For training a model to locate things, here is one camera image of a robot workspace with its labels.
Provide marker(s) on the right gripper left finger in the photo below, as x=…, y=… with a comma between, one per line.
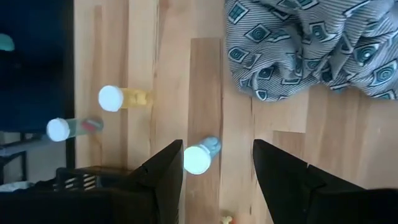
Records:
x=169, y=174

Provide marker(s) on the teal round object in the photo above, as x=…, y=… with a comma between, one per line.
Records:
x=6, y=43

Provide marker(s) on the grey patterned cloth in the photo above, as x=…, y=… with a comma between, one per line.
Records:
x=295, y=46

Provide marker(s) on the blue pill bottle white cap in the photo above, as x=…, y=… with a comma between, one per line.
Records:
x=196, y=160

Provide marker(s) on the orange pill bottle white cap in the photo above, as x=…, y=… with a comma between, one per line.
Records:
x=227, y=220

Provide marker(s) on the black aluminium table frame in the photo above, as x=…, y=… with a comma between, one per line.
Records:
x=71, y=149

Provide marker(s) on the clear pill bottle red pills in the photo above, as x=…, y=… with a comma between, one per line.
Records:
x=58, y=129

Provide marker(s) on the yellow pill bottle white cap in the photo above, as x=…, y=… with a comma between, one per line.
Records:
x=111, y=98

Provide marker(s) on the black perforated tray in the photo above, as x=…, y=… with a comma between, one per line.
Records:
x=74, y=182

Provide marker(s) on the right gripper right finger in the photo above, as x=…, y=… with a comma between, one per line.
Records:
x=286, y=186

